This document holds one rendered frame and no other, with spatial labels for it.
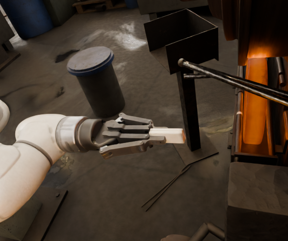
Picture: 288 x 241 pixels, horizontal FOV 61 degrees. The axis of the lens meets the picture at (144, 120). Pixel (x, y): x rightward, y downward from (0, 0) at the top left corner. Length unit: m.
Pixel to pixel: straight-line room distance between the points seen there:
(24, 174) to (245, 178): 0.43
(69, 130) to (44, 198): 0.98
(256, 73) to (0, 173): 0.52
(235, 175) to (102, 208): 1.04
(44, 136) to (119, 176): 0.87
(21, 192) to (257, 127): 0.48
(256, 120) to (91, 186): 1.12
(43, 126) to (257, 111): 0.46
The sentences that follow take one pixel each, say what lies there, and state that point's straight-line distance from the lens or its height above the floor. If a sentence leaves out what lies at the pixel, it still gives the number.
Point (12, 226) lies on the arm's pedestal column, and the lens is 1.39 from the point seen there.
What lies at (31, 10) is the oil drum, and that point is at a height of 0.33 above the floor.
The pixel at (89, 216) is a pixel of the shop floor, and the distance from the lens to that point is 1.36.
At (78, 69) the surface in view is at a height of 0.43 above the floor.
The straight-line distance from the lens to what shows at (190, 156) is 1.41.
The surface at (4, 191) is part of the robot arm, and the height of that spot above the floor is 0.76.
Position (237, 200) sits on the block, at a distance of 0.36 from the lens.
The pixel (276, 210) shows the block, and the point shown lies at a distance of 0.36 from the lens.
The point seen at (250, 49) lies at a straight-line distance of 0.31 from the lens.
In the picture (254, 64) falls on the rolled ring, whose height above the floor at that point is 0.84.
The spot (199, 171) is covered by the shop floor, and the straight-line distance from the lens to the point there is 1.35.
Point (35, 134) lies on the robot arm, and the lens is 0.62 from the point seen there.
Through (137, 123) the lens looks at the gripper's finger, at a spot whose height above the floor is 0.74.
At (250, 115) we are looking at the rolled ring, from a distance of 0.48.
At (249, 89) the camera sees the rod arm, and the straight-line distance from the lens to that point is 0.38.
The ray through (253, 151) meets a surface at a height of 0.66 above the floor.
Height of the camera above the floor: 1.11
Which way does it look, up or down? 41 degrees down
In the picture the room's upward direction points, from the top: 17 degrees counter-clockwise
